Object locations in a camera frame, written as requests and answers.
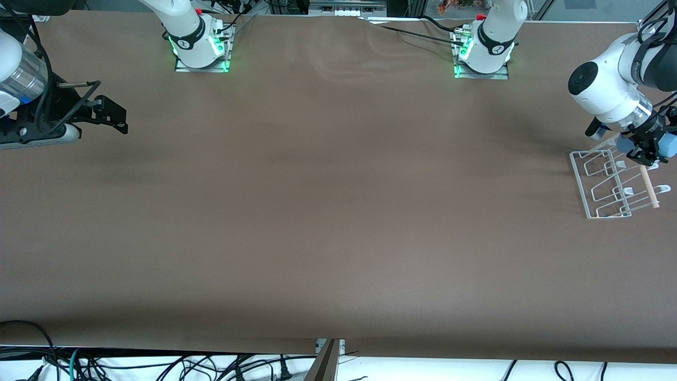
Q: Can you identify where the light blue plastic cup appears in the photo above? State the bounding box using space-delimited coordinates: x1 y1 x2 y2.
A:
616 132 677 159

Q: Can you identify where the orange background clutter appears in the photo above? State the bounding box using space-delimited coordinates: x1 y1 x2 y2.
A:
436 0 478 15

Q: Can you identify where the white power strip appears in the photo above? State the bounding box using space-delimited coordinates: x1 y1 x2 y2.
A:
309 0 387 17

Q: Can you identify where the aluminium profile beam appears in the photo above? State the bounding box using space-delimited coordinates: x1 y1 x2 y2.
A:
304 339 342 381

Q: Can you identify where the white wire cup rack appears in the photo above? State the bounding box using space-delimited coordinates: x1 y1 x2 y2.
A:
569 135 672 220

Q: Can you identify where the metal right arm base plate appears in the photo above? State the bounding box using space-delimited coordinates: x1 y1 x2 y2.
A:
174 21 234 74

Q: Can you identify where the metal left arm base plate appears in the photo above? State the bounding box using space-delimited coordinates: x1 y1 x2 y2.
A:
453 26 510 80

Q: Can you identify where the thick black floor cable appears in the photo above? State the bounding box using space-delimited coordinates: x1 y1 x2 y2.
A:
0 320 58 371

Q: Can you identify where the short black table cable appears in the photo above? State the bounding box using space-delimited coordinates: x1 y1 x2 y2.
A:
419 15 462 33

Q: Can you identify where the long black table cable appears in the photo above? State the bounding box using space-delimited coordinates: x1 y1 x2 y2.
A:
360 17 467 47

